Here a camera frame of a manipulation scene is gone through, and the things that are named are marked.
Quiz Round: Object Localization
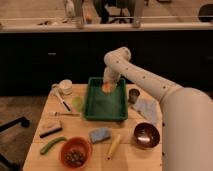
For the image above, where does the red yellow apple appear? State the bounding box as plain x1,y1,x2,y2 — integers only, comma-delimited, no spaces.
102,84,114,93

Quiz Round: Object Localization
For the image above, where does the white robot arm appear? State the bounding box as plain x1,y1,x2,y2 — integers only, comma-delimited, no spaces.
104,47,213,171

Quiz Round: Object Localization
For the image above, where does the dark metal cup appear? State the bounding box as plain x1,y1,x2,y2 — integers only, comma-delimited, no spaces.
128,89,140,104

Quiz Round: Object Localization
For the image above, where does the green plastic tray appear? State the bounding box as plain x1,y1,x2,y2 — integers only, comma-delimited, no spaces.
84,77,128,121

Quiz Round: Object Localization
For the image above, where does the light blue cloth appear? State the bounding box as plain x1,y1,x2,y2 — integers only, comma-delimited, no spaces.
132,99,158,125

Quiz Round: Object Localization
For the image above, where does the white mug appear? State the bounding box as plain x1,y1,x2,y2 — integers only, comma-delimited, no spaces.
52,79,72,95

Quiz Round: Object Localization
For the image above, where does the blue sponge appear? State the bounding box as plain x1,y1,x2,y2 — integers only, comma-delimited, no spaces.
89,127,111,144

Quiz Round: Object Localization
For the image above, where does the white black marker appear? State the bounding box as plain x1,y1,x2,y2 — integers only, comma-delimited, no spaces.
52,88,71,112

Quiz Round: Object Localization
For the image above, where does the yellow banana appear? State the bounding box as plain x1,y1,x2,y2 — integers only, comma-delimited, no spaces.
107,134,121,160

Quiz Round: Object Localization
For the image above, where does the dark brown bowl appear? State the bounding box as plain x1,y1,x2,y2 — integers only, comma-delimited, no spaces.
134,122,160,149

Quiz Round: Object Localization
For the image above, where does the black whiteboard eraser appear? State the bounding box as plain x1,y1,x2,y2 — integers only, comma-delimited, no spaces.
39,121,62,138

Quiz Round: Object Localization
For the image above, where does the orange bowl with nuts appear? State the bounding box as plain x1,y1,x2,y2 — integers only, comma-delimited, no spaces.
59,137,93,171

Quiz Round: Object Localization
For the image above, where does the green cucumber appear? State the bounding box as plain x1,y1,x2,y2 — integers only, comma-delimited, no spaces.
40,137,67,155

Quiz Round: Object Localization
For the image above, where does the black office chair base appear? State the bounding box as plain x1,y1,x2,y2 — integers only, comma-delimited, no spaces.
0,116,31,171

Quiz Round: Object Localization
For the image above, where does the small brush with handle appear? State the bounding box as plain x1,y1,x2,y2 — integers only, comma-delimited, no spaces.
49,111,80,117

